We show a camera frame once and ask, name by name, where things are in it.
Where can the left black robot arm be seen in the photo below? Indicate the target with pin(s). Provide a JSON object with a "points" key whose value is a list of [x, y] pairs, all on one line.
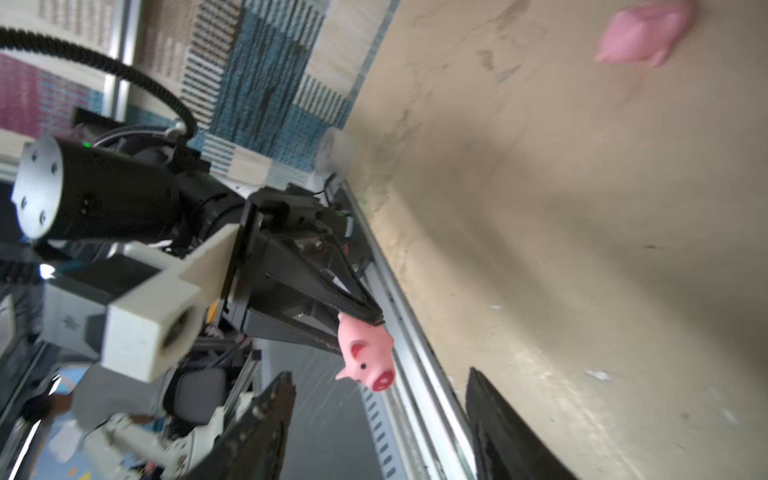
{"points": [[135, 182]]}

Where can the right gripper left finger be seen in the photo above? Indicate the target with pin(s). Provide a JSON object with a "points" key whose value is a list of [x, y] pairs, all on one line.
{"points": [[254, 447]]}

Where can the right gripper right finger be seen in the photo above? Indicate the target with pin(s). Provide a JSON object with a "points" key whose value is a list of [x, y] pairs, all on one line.
{"points": [[505, 447]]}

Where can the pink pig toy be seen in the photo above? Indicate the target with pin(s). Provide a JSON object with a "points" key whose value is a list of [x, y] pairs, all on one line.
{"points": [[367, 352], [649, 31]]}

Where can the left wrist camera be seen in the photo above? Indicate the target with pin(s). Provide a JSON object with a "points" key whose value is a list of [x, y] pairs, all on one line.
{"points": [[139, 311]]}

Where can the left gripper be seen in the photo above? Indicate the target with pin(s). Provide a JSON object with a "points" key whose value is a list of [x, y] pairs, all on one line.
{"points": [[288, 277]]}

